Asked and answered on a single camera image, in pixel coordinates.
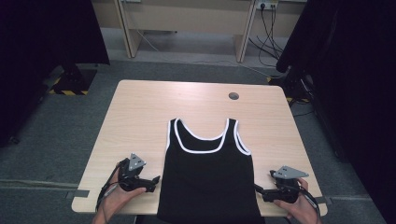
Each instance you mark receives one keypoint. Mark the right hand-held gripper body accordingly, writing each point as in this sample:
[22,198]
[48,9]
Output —
[288,189]

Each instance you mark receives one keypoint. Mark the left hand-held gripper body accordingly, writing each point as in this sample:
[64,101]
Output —
[126,177]

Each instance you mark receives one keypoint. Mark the black tank top white trim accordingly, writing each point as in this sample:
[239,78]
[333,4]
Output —
[208,180]

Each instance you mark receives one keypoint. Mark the person's right hand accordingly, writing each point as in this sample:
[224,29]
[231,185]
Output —
[299,210]

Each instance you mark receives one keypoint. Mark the person's left hand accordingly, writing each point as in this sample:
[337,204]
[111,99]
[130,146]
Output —
[115,199]

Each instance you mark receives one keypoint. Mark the grey tape piece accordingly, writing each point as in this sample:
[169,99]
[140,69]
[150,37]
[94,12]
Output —
[323,200]
[77,194]

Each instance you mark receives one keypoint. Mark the black stand base hazard tape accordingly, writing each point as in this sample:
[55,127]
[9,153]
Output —
[73,82]

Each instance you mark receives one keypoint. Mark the small black caster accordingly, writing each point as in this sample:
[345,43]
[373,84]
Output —
[14,140]

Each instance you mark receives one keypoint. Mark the tall black curtain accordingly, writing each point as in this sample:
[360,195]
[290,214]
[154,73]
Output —
[358,77]

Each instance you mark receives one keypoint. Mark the wide black curtain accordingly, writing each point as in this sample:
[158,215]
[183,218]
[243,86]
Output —
[46,37]

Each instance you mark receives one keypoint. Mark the white power strip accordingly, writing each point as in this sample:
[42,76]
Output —
[266,4]

